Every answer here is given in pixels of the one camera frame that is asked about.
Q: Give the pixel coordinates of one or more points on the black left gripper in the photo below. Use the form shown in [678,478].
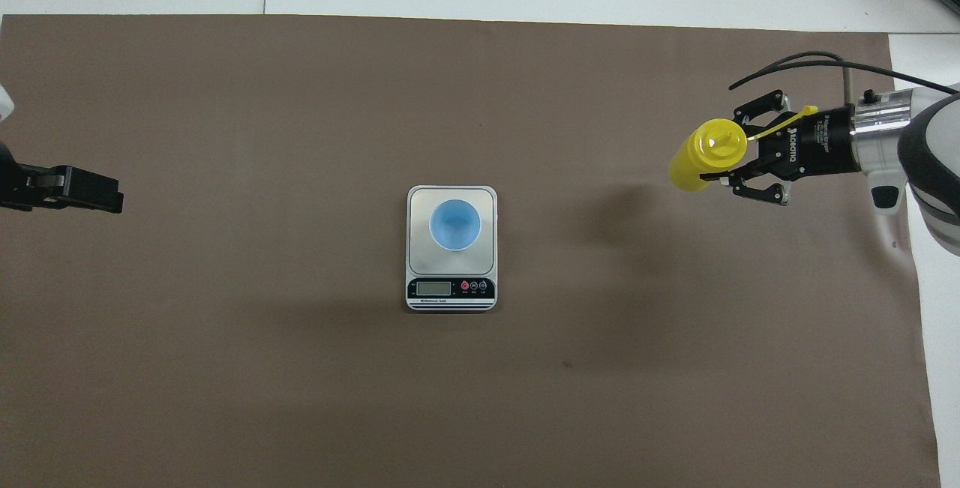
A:
[11,181]

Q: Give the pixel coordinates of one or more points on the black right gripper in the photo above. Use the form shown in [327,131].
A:
[821,142]

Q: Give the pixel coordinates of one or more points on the yellow squeeze bottle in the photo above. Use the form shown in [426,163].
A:
[694,166]

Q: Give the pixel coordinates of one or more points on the light blue plastic cup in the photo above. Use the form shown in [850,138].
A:
[455,226]

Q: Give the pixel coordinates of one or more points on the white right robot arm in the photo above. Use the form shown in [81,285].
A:
[930,143]

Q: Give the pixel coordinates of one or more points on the silver digital kitchen scale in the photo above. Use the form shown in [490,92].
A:
[450,289]

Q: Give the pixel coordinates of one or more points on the brown paper table mat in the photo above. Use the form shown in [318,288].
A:
[300,398]

